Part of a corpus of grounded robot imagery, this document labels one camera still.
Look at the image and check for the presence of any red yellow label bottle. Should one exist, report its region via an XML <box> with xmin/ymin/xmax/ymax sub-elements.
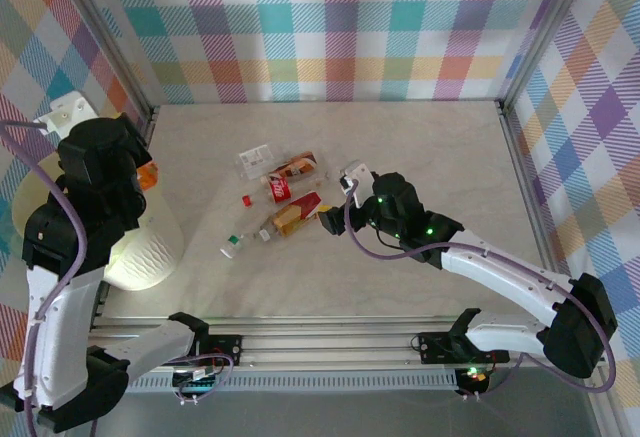
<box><xmin>257</xmin><ymin>190</ymin><xmax>334</xmax><ymax>241</ymax></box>

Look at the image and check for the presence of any red Coca-Cola label bottle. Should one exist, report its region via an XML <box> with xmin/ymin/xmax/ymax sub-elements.
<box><xmin>241</xmin><ymin>169</ymin><xmax>331</xmax><ymax>207</ymax></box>

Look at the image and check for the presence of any brown label bottle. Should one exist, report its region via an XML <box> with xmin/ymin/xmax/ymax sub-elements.
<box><xmin>269</xmin><ymin>150</ymin><xmax>322</xmax><ymax>181</ymax></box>

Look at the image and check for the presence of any clear bottle white barcode label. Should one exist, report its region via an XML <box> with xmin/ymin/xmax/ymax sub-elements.
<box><xmin>235</xmin><ymin>142</ymin><xmax>281</xmax><ymax>181</ymax></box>

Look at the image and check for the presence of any clear bottle green neck band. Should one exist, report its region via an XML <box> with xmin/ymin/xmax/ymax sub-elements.
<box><xmin>219</xmin><ymin>232</ymin><xmax>254</xmax><ymax>260</ymax></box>

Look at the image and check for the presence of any pale yellow waste bin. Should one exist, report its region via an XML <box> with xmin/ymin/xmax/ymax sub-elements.
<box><xmin>10</xmin><ymin>156</ymin><xmax>185</xmax><ymax>292</ymax></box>

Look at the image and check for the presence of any circuit board with LEDs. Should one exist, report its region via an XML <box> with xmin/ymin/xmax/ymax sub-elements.
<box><xmin>455</xmin><ymin>364</ymin><xmax>494</xmax><ymax>398</ymax></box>

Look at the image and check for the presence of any aluminium table edge rail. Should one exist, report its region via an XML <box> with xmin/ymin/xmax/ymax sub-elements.
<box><xmin>497</xmin><ymin>99</ymin><xmax>576</xmax><ymax>311</ymax></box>
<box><xmin>139</xmin><ymin>105</ymin><xmax>162</xmax><ymax>154</ymax></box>

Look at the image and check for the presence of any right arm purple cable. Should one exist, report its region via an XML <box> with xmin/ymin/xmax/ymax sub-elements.
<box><xmin>342</xmin><ymin>181</ymin><xmax>617</xmax><ymax>396</ymax></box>

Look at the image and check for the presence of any aluminium frame post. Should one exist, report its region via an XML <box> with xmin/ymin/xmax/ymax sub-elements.
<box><xmin>52</xmin><ymin>0</ymin><xmax>156</xmax><ymax>118</ymax></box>
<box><xmin>497</xmin><ymin>0</ymin><xmax>599</xmax><ymax>108</ymax></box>

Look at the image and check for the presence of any wide aluminium base rail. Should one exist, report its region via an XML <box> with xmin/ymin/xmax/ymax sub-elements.
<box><xmin>89</xmin><ymin>315</ymin><xmax>606</xmax><ymax>376</ymax></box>

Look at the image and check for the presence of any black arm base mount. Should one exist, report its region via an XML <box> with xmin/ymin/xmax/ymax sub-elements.
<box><xmin>417</xmin><ymin>331</ymin><xmax>511</xmax><ymax>366</ymax></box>
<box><xmin>205</xmin><ymin>334</ymin><xmax>245</xmax><ymax>366</ymax></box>

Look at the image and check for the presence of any grey slotted cable duct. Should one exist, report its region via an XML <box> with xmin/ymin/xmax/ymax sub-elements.
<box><xmin>130</xmin><ymin>373</ymin><xmax>460</xmax><ymax>394</ymax></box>

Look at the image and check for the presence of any green circuit board with wires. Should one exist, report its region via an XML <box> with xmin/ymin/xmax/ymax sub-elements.
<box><xmin>172</xmin><ymin>356</ymin><xmax>239</xmax><ymax>406</ymax></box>

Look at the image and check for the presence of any grey frame leg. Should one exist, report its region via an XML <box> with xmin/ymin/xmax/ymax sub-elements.
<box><xmin>587</xmin><ymin>386</ymin><xmax>624</xmax><ymax>437</ymax></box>

